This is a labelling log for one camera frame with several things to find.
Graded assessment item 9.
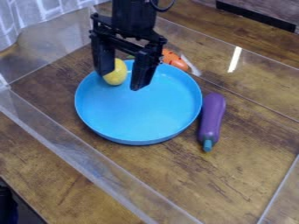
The clear acrylic enclosure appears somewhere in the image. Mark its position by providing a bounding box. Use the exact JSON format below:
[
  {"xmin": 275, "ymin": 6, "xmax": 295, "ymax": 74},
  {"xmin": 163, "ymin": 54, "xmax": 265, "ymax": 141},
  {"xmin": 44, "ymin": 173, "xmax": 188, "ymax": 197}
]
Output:
[{"xmin": 0, "ymin": 3, "xmax": 299, "ymax": 224}]

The black bar in background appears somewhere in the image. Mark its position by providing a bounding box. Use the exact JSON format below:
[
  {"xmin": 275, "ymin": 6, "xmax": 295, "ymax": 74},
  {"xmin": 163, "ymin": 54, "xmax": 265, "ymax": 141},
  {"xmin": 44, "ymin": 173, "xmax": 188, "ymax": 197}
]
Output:
[{"xmin": 216, "ymin": 0, "xmax": 296, "ymax": 33}]

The black cable loop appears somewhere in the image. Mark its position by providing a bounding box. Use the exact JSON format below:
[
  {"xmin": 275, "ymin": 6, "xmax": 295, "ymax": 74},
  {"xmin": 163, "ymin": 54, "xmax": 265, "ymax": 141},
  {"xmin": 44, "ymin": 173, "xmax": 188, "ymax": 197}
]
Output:
[{"xmin": 148, "ymin": 0, "xmax": 176, "ymax": 13}]

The purple toy eggplant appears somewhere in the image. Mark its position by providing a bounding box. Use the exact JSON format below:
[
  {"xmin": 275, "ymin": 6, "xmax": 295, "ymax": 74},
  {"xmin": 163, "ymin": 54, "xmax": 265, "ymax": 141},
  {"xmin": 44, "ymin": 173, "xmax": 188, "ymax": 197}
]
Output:
[{"xmin": 199, "ymin": 93, "xmax": 225, "ymax": 152}]

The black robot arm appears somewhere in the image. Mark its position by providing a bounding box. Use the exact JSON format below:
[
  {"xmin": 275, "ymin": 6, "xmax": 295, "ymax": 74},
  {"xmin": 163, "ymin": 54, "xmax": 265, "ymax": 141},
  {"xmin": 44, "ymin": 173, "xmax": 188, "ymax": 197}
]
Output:
[{"xmin": 89, "ymin": 0, "xmax": 167, "ymax": 91}]

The yellow lemon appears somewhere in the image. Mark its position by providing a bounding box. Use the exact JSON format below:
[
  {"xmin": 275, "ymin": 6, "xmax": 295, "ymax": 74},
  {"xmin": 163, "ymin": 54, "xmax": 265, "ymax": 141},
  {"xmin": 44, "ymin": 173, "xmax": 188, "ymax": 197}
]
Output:
[{"xmin": 102, "ymin": 59, "xmax": 126, "ymax": 86}]

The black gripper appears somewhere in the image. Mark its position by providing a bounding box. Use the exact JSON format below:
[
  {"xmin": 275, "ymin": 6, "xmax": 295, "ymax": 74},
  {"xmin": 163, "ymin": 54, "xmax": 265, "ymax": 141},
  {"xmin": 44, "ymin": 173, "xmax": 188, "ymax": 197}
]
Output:
[{"xmin": 89, "ymin": 13, "xmax": 167, "ymax": 91}]

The blue round tray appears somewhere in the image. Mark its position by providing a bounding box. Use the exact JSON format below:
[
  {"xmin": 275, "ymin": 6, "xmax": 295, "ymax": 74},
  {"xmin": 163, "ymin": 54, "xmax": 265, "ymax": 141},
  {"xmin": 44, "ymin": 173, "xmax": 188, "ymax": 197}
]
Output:
[{"xmin": 74, "ymin": 64, "xmax": 201, "ymax": 145}]

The orange toy carrot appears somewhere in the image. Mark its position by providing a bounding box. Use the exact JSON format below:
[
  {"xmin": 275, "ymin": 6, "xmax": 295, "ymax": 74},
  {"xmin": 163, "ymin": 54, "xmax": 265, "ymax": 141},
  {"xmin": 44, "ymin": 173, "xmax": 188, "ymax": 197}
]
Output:
[{"xmin": 163, "ymin": 48, "xmax": 189, "ymax": 71}]

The white patterned curtain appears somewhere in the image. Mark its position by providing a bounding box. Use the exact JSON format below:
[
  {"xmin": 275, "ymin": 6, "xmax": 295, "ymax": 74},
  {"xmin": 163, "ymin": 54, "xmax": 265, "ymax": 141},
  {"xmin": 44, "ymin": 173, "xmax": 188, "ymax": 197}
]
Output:
[{"xmin": 0, "ymin": 0, "xmax": 108, "ymax": 52}]

